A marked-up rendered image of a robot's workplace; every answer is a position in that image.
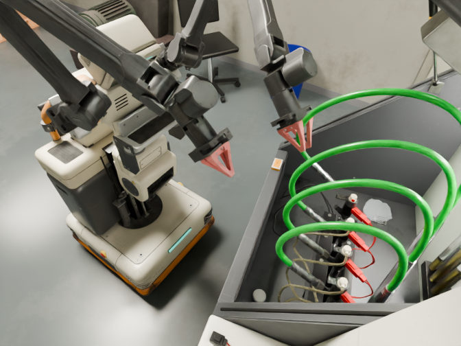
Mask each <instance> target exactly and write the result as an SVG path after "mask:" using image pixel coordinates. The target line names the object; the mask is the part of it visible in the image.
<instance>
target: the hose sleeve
mask: <svg viewBox="0 0 461 346"><path fill-rule="evenodd" d="M311 167H312V168H313V169H314V170H315V171H316V172H317V173H318V174H319V175H320V176H321V177H322V178H323V179H324V180H325V181H326V182H328V183H329V182H332V181H333V178H332V177H331V176H330V175H329V174H328V173H327V172H326V171H325V170H323V169H322V168H321V167H320V165H319V164H318V163H315V164H313V165H311Z"/></svg>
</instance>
